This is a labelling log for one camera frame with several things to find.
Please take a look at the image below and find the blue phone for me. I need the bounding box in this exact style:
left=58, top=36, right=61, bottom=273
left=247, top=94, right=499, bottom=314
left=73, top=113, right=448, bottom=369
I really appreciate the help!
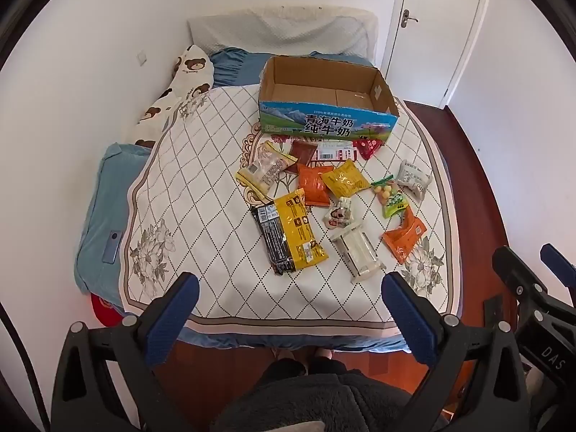
left=105, top=230, right=123, bottom=265

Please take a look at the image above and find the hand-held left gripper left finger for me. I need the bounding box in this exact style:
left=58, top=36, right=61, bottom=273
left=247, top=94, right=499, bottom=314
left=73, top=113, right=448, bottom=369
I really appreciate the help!
left=50, top=272, right=201, bottom=432

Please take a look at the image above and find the person's dark fleece clothing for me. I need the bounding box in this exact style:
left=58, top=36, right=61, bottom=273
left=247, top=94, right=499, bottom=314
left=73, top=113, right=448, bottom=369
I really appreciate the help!
left=211, top=355, right=451, bottom=432

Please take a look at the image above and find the long white clear packet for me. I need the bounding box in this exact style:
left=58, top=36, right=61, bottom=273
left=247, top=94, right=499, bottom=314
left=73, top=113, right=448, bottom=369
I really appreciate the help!
left=329, top=224, right=387, bottom=284

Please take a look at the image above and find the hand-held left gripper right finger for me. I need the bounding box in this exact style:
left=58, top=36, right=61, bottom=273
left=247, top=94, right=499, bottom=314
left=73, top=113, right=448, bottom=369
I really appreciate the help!
left=382, top=271, right=529, bottom=432

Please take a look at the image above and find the white door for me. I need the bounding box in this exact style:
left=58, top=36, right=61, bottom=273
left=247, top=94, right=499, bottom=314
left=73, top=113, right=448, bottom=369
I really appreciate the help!
left=382, top=0, right=489, bottom=109

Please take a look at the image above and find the red triangular snack packet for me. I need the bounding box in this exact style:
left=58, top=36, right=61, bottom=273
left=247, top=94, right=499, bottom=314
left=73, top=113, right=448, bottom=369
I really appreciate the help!
left=352, top=139, right=384, bottom=160

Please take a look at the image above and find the red cloth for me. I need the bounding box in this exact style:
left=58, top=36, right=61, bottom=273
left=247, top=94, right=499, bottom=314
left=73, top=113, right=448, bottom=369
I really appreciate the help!
left=89, top=292, right=127, bottom=328

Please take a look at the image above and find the small clear snack packet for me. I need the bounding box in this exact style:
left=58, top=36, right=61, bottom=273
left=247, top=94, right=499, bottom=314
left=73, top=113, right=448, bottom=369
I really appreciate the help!
left=324, top=196, right=355, bottom=230

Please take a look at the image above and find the clear yellow-edged bread packet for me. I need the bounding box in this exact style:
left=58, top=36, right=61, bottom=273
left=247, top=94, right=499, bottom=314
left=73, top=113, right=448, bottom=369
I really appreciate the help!
left=236, top=141, right=298, bottom=199

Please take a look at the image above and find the white grey snack packet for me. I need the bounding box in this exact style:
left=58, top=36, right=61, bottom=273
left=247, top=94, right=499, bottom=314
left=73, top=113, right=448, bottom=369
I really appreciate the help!
left=396, top=159, right=433, bottom=199

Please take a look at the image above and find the printed cardboard box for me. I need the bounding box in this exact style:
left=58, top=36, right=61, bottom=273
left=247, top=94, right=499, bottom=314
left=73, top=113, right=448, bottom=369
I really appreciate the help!
left=256, top=55, right=400, bottom=141

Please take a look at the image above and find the orange snack packet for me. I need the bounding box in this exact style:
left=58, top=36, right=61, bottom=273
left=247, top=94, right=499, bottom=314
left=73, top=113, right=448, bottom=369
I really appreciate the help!
left=296, top=163, right=334, bottom=208
left=382, top=207, right=428, bottom=265

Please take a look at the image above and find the large yellow snack packet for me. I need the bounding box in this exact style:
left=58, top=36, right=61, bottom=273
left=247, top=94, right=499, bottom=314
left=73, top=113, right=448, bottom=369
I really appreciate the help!
left=274, top=188, right=330, bottom=271

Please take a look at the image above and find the white diamond-pattern quilt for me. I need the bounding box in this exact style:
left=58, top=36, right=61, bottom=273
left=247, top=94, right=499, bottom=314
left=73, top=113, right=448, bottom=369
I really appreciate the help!
left=118, top=85, right=462, bottom=338

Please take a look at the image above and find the dark red snack packet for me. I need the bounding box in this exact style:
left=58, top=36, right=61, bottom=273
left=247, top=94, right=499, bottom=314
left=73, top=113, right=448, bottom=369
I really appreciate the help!
left=285, top=140, right=318, bottom=174

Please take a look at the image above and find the white quilted pillow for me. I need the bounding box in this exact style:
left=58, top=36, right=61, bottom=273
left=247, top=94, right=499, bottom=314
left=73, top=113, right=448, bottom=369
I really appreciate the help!
left=186, top=6, right=378, bottom=59

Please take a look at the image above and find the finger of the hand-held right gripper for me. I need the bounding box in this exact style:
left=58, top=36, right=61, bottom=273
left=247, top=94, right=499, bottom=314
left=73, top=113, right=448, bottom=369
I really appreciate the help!
left=540, top=243, right=576, bottom=289
left=492, top=246, right=576, bottom=320

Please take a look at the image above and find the green packet of yellow balls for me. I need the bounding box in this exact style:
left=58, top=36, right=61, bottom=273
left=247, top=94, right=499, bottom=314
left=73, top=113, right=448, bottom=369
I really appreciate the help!
left=371, top=177, right=409, bottom=220

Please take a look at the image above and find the light blue folded blanket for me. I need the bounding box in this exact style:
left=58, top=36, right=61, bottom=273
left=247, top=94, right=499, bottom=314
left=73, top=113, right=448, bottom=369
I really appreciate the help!
left=74, top=143, right=154, bottom=295

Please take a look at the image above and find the small yellow snack packet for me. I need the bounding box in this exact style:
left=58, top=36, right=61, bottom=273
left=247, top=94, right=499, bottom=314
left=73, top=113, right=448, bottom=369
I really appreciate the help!
left=320, top=161, right=370, bottom=197

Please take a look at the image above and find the long red white snack packet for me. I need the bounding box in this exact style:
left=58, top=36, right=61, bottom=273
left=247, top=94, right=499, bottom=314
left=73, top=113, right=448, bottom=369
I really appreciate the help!
left=315, top=141, right=359, bottom=162

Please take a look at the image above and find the black snack packet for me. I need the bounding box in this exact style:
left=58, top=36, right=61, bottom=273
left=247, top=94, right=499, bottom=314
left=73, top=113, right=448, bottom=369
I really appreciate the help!
left=250, top=202, right=295, bottom=276

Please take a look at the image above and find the bear print pillow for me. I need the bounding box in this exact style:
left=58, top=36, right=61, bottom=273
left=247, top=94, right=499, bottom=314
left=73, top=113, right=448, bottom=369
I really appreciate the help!
left=132, top=45, right=216, bottom=150

